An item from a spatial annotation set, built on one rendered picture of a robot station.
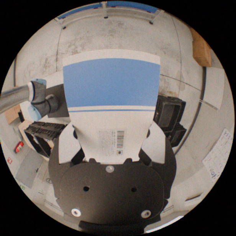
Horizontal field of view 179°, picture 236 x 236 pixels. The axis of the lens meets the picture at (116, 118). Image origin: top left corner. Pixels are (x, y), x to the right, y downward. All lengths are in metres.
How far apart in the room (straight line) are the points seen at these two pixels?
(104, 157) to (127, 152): 0.05
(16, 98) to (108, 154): 0.44
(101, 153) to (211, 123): 2.59
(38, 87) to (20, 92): 0.12
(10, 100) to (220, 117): 2.94
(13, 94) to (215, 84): 2.89
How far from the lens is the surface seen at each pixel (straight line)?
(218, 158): 2.69
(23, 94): 0.46
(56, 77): 0.69
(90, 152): 0.16
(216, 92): 2.49
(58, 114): 0.69
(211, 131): 2.62
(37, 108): 0.52
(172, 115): 1.13
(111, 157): 0.16
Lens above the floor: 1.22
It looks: 61 degrees down
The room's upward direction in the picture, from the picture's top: 176 degrees clockwise
